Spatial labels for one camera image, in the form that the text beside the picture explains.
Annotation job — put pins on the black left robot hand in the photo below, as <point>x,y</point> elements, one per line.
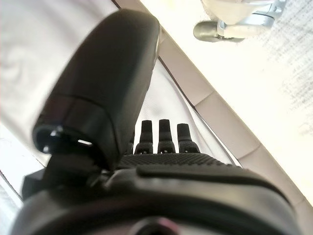
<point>102,85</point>

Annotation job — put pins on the large grey bed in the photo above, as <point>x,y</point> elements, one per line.
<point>24,49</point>

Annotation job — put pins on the grey streaked rug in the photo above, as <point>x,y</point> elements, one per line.
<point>293,61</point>

